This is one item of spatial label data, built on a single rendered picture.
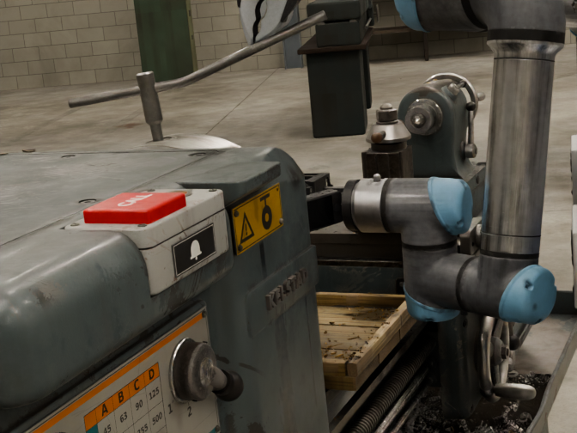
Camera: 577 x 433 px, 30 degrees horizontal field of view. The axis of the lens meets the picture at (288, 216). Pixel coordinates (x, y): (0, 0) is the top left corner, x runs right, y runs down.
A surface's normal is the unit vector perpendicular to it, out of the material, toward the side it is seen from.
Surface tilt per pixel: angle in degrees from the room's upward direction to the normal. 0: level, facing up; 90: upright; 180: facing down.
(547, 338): 0
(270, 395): 89
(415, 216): 92
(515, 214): 82
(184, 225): 90
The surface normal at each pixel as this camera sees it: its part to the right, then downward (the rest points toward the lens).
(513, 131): -0.38, 0.07
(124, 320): 0.92, 0.00
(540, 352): -0.09, -0.97
